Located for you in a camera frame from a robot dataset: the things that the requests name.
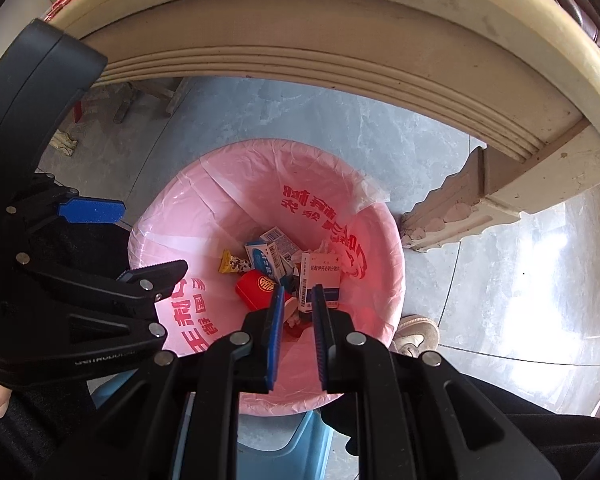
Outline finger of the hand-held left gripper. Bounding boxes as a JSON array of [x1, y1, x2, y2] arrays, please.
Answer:
[[4, 175, 127, 241], [0, 252, 189, 389]]

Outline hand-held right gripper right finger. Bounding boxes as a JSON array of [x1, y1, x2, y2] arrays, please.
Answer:
[[311, 284, 556, 480]]

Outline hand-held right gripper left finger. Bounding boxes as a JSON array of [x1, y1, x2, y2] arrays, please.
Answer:
[[87, 284, 287, 480]]

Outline red carton with white lid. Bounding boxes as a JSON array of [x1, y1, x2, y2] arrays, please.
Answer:
[[236, 270, 281, 311]]

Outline white and navy medicine box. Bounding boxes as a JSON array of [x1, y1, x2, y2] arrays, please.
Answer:
[[297, 251, 341, 313]]

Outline blue white cartoon medicine box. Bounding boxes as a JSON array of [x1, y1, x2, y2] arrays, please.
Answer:
[[244, 239, 287, 286]]

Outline yellow candy wrapper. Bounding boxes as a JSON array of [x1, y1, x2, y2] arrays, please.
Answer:
[[218, 250, 253, 275]]

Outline small white blue carton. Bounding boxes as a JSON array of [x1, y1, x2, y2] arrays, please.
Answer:
[[261, 226, 301, 262]]

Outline blue trash bin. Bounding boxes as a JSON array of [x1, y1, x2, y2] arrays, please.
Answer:
[[90, 380, 333, 480]]

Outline pink lined trash bin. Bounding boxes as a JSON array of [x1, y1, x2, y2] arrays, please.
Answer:
[[128, 139, 405, 416]]

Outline person's beige shoe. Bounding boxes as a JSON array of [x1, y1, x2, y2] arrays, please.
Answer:
[[390, 315, 439, 358]]

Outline wooden furniture leg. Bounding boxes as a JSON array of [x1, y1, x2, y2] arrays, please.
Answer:
[[114, 82, 140, 124], [152, 77, 189, 117]]

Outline person's black pants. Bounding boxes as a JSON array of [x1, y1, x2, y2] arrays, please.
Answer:
[[0, 220, 600, 480]]

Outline beige round table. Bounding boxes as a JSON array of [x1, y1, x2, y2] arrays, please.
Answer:
[[44, 0, 600, 253]]

